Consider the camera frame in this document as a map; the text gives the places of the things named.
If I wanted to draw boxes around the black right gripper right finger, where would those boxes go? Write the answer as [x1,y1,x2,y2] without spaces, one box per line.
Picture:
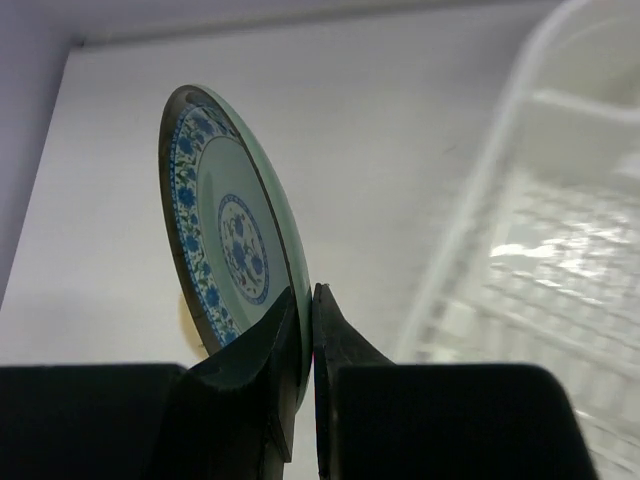
[311,283,392,479]

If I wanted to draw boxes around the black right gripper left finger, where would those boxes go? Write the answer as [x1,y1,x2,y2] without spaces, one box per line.
[164,288,299,479]

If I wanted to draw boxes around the beige plate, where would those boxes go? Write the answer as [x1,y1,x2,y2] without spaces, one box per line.
[178,295,208,360]

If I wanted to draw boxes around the dark green patterned plate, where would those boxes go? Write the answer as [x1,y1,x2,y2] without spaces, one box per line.
[158,84,312,397]

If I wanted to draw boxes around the white plastic dish rack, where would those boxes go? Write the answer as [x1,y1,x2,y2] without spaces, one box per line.
[394,1,639,479]

